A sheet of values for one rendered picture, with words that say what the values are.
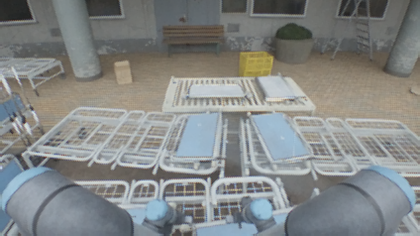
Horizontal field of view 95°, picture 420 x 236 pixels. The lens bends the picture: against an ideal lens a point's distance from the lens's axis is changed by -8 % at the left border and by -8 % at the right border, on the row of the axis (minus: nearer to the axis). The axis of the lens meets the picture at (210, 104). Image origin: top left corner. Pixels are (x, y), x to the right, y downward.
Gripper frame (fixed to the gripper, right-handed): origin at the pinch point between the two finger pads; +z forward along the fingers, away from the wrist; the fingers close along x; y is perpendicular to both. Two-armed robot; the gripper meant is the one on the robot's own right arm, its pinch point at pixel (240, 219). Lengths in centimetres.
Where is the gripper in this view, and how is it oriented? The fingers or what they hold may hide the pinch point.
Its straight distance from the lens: 131.6
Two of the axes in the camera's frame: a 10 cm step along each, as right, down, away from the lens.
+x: 9.8, 0.1, 2.0
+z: -1.7, 5.9, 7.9
